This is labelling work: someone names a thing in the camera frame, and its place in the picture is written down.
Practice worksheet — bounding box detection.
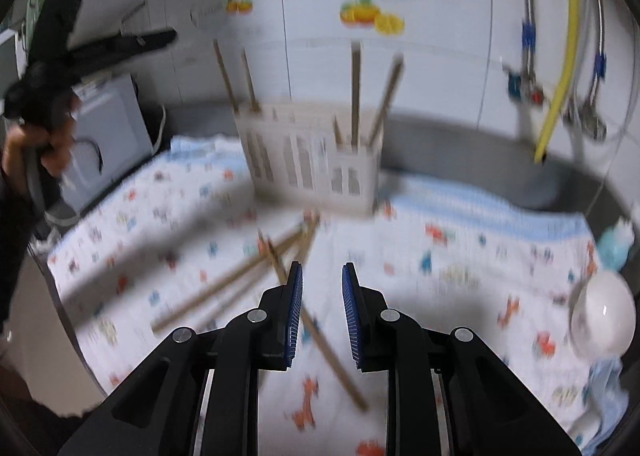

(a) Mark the white bowl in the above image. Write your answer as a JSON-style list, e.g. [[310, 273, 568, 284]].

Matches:
[[569, 270, 637, 358]]

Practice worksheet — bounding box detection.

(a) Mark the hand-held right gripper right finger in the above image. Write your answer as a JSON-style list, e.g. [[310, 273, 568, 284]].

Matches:
[[341, 262, 583, 456]]

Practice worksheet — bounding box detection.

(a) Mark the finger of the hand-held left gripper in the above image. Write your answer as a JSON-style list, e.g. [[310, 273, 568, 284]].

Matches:
[[29, 0, 84, 68], [59, 27, 179, 76]]

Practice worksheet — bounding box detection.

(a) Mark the yellow hose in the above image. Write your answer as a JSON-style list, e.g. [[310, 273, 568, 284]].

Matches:
[[532, 0, 584, 165]]

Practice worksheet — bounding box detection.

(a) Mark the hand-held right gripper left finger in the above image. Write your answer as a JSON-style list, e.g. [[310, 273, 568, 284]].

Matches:
[[57, 261, 305, 456]]

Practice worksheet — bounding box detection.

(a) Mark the wooden chopstick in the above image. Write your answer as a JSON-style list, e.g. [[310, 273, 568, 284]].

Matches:
[[197, 212, 322, 327], [213, 39, 240, 113], [257, 228, 369, 411], [241, 50, 261, 113], [351, 42, 362, 146], [368, 54, 405, 146], [150, 227, 308, 334]]

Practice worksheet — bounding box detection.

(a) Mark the light blue figure bottle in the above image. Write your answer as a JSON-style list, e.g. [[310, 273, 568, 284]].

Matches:
[[597, 216, 639, 270]]

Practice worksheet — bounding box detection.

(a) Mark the person's left hand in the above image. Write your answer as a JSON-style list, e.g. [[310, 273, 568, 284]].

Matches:
[[2, 103, 77, 197]]

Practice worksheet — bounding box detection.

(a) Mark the printed animal blanket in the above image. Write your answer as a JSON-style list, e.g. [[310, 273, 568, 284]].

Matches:
[[47, 133, 630, 456]]

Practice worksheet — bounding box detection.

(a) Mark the metal angle valve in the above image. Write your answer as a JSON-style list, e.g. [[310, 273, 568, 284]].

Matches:
[[565, 86, 608, 142], [502, 56, 547, 107]]

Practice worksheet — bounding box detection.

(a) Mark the beige slotted utensil holder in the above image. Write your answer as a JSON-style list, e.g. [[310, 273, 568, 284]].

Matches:
[[234, 102, 383, 215]]

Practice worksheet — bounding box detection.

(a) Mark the white appliance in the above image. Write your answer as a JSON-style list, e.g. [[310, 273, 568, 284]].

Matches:
[[47, 72, 154, 226]]

